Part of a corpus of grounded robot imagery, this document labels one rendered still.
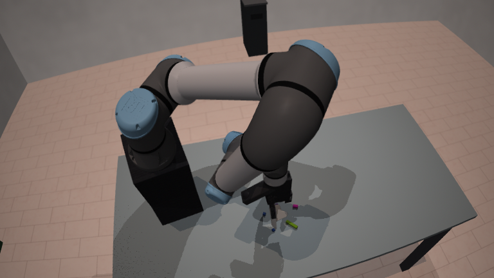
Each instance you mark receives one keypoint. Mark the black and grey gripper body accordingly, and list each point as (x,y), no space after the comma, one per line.
(281,193)

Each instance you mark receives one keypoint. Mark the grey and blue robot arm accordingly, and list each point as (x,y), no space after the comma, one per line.
(294,88)

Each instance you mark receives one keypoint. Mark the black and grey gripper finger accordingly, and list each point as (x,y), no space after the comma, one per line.
(276,214)

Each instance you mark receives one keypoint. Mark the olive green rectangular rod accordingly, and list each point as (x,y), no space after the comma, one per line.
(292,224)

